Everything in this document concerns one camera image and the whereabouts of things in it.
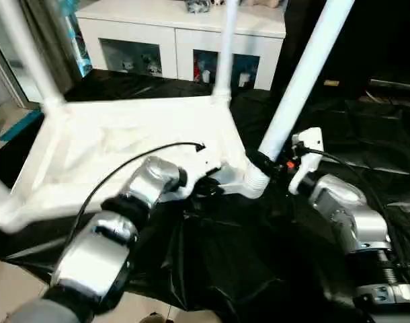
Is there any white plastic table leg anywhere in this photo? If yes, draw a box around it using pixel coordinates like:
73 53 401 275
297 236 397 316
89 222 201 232
0 170 23 234
211 0 242 106
245 0 356 200
0 0 67 110

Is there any white plastic table top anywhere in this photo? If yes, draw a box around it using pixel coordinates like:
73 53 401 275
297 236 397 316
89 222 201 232
0 96 270 234

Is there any black plastic mat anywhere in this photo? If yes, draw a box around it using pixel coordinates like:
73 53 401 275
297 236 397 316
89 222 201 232
0 69 410 323

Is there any black box with yellow label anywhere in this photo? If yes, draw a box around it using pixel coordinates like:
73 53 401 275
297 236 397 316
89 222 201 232
272 0 374 98

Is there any dark crumpled object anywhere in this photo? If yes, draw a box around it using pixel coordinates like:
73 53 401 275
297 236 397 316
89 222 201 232
186 0 211 14

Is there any white glass-door cabinet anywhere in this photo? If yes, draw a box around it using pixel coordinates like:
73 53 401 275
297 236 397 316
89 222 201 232
75 0 288 91

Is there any light blue patterned strip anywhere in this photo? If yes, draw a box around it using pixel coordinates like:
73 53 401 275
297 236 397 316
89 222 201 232
65 13 93 78

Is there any grey-brown curtain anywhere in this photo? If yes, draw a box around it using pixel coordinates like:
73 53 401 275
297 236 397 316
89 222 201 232
19 0 75 95

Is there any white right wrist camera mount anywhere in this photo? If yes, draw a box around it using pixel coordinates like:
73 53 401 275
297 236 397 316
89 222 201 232
288 127 324 195

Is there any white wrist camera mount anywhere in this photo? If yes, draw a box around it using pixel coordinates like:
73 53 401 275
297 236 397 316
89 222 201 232
181 144 226 198
288 127 324 195

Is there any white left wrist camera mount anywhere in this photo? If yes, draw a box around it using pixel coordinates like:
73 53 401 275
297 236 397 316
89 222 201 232
181 144 226 198

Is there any dark metal rail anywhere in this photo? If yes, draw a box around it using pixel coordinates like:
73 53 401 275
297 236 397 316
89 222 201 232
369 79 410 89

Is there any teal plastic frame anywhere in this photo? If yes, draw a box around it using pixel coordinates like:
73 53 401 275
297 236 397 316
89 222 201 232
0 109 44 141

